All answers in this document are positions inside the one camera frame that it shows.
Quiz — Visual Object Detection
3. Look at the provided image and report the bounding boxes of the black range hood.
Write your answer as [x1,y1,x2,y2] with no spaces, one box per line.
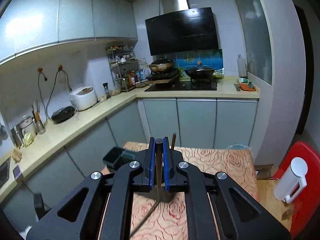
[145,0,220,56]

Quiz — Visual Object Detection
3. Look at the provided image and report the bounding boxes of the metal lidded pot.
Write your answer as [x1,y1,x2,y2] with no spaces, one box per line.
[10,115,37,147]

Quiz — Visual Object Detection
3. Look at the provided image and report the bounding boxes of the black electric griddle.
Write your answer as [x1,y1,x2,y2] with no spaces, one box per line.
[51,106,75,124]

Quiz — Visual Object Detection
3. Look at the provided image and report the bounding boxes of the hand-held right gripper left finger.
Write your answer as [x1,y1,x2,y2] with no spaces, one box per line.
[26,136,157,240]

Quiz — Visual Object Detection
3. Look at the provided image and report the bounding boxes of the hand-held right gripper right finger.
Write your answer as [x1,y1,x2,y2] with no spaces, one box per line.
[162,136,292,240]

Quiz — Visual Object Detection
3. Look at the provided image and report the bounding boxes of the beige kitchen countertop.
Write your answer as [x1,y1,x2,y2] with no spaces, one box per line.
[0,76,260,193]

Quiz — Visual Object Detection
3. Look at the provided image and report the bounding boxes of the white fluffy cloth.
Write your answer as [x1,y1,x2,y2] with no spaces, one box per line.
[19,226,34,239]

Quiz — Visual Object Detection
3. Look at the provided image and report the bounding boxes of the black power cable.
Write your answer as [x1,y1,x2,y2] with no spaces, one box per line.
[46,65,73,113]
[37,66,50,127]

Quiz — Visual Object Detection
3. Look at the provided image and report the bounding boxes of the grey upper cabinets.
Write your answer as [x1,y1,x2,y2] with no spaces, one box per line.
[0,0,139,67]

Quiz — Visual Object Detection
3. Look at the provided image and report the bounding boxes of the black utensil holder box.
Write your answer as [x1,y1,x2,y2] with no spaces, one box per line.
[102,147,138,173]

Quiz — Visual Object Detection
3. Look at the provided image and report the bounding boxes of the dark patterned chopstick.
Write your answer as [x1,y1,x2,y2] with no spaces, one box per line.
[154,139,164,203]

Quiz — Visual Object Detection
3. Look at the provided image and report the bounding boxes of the black induction cooker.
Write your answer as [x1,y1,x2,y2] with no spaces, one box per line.
[146,71,179,81]

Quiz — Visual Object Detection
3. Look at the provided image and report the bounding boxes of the black wok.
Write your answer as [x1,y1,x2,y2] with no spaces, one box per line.
[184,66,216,78]

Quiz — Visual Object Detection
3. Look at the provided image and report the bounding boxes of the white plastic bottle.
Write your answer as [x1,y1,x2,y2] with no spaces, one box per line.
[237,54,248,78]

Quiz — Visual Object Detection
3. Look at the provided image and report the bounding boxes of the white electric kettle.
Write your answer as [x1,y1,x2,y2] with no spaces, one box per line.
[273,157,307,204]

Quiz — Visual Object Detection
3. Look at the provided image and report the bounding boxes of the metal spice rack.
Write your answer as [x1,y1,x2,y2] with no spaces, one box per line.
[107,45,139,91]

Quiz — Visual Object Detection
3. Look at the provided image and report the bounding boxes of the white rice cooker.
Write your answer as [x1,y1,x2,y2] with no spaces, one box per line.
[69,87,97,111]

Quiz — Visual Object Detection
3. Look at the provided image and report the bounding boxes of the metal countertop utensil cup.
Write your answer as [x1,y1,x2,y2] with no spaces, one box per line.
[32,101,46,135]

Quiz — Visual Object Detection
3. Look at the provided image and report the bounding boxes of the red plastic chair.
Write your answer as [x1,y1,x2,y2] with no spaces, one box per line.
[272,141,320,238]

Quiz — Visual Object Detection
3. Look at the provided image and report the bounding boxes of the rose patterned tablecloth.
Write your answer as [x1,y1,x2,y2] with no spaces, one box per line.
[100,141,259,240]

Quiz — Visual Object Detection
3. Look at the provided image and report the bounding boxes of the chopped pale vegetables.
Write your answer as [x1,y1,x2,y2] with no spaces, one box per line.
[23,132,36,147]

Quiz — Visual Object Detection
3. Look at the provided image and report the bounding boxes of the trash bin with bag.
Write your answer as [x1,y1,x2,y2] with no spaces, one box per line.
[227,144,250,152]

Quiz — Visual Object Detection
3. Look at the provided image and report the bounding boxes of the black gas stove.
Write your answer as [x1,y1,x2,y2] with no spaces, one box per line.
[145,80,217,92]

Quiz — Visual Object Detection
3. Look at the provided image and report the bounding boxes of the brown frying pan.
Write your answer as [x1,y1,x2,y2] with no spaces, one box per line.
[149,58,175,72]

